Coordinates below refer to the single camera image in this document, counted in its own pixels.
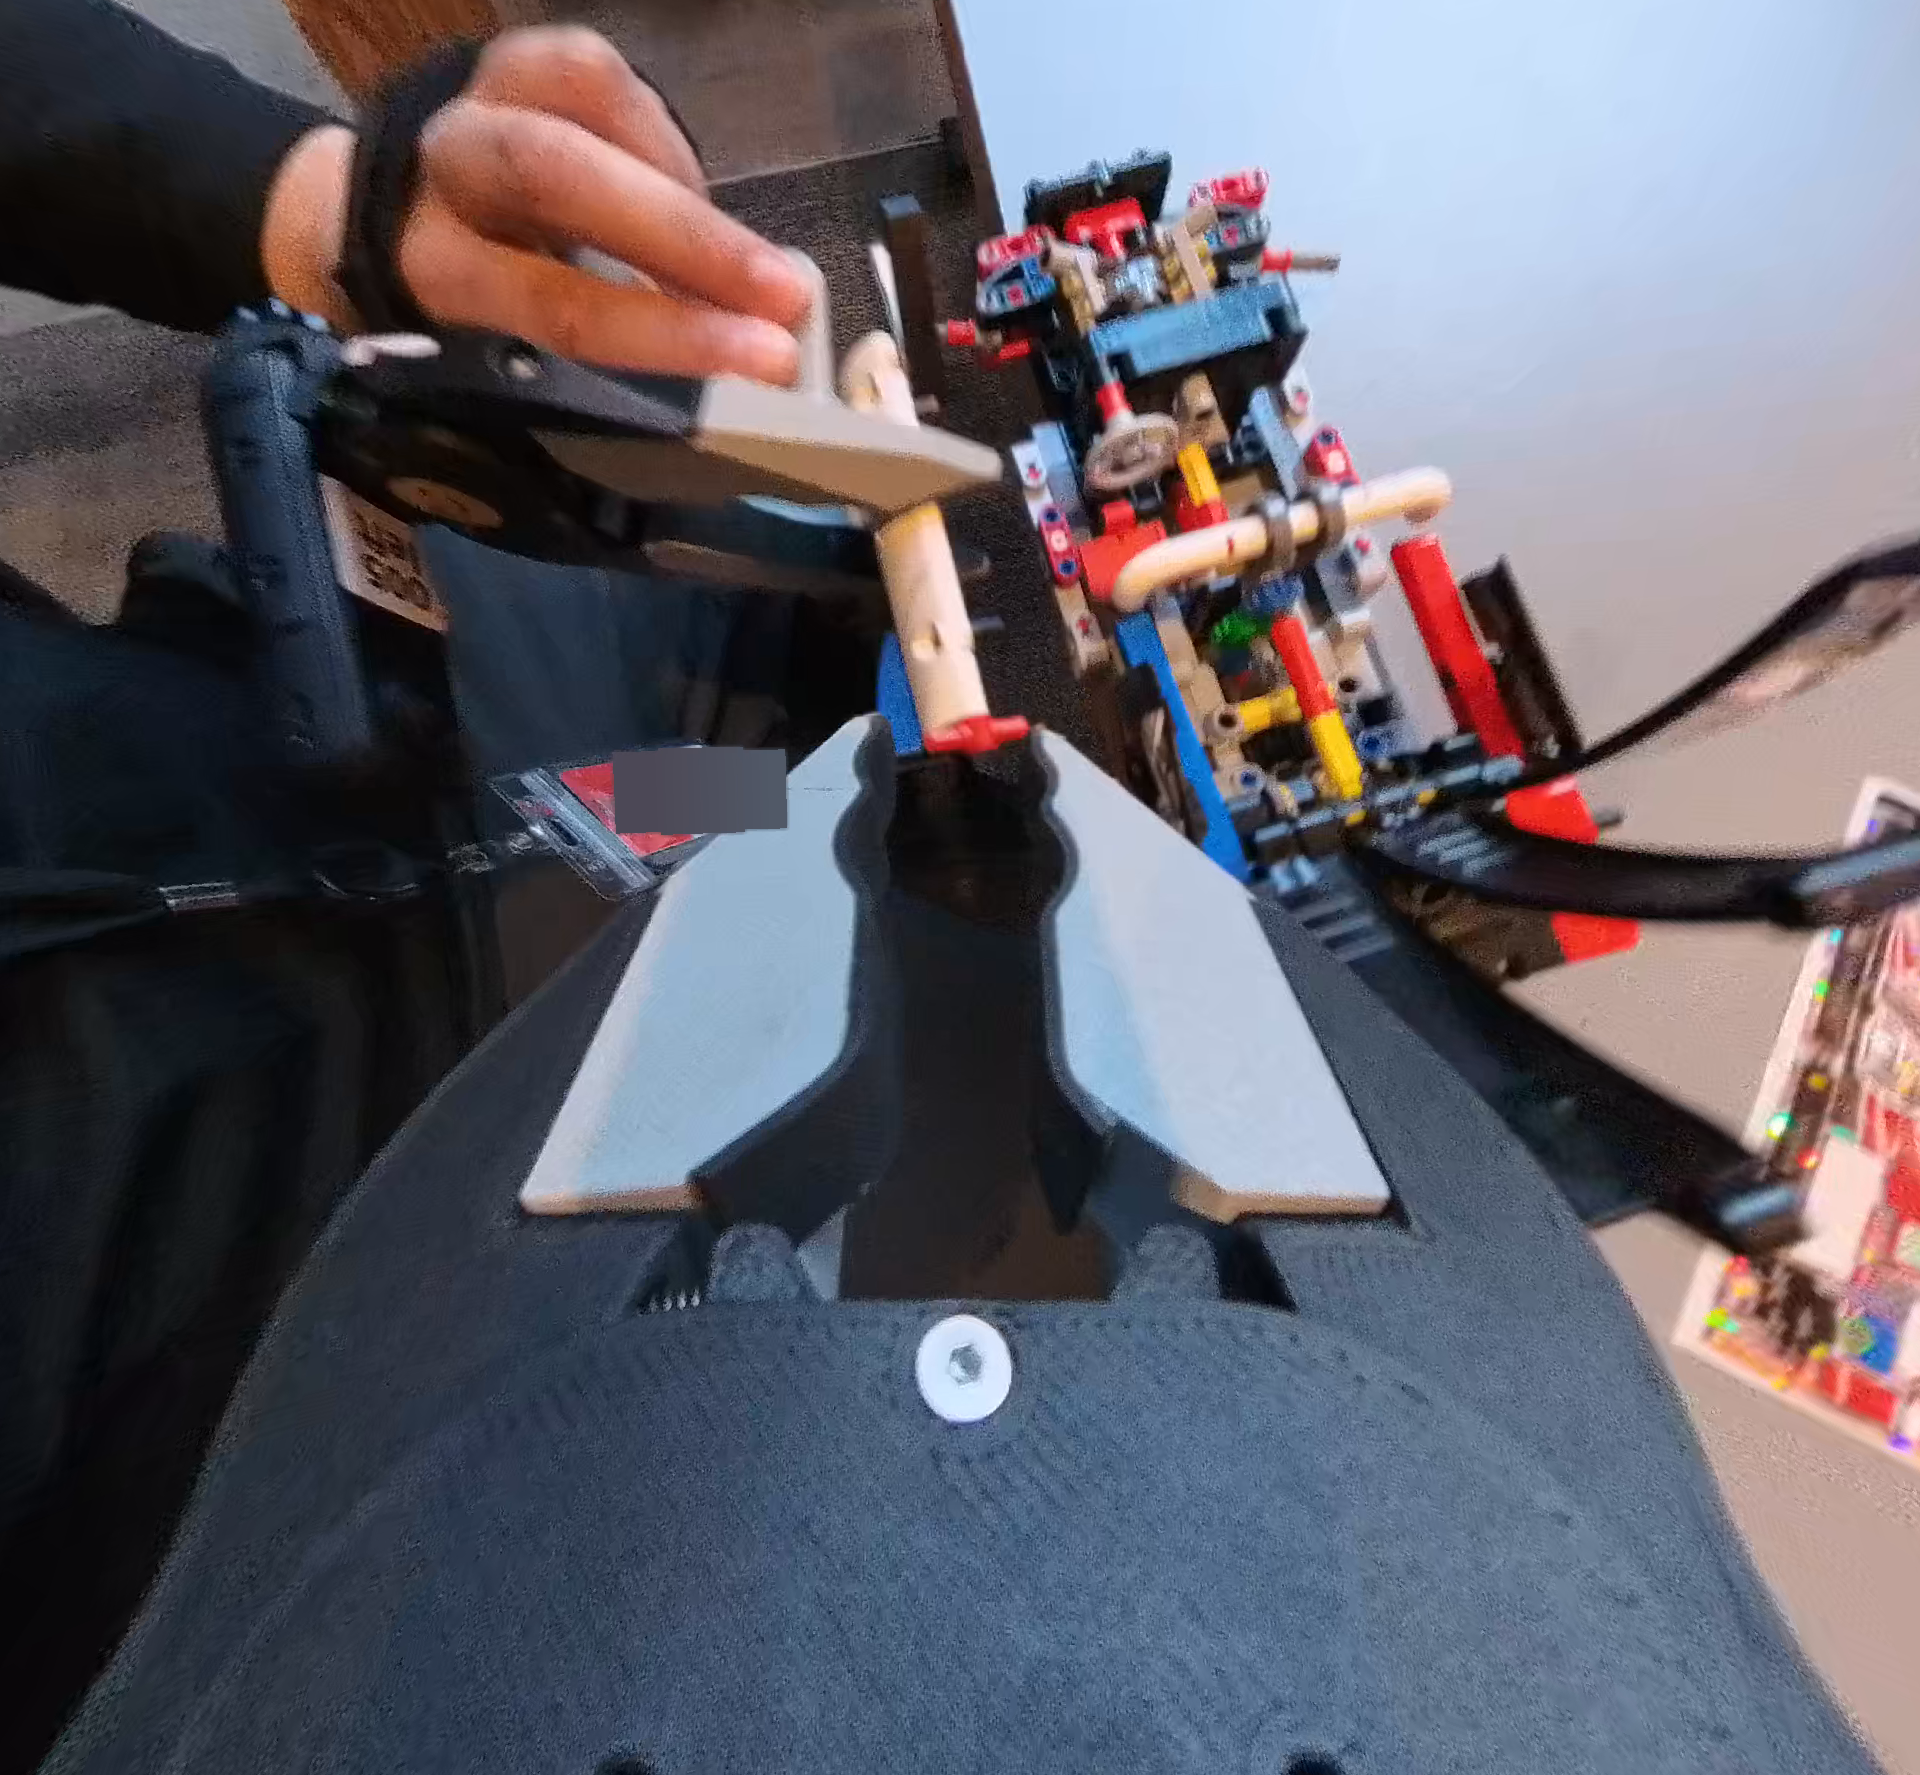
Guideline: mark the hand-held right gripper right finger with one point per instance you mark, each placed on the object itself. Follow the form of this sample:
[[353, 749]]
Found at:
[[1201, 1025]]

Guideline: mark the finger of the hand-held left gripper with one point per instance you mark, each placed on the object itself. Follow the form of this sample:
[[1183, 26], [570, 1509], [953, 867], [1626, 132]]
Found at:
[[751, 560], [841, 448]]

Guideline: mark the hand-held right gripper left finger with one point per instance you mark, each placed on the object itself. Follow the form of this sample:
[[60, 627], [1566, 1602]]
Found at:
[[705, 1025]]

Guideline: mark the blue and white brick assembly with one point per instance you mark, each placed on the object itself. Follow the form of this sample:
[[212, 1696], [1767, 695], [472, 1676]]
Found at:
[[930, 605]]

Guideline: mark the toy brick race car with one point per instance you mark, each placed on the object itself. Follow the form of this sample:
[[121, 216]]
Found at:
[[1201, 457]]

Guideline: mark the person's left hand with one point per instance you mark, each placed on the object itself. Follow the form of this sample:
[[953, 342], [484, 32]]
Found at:
[[601, 200]]

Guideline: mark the red badge card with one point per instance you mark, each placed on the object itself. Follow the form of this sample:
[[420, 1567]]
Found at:
[[585, 792]]

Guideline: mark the person's dark clothed body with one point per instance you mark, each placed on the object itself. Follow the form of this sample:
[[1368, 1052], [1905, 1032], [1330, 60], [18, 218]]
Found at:
[[150, 1131]]

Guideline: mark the holographic sticker sheet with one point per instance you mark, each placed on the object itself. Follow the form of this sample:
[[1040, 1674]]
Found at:
[[1846, 1205]]

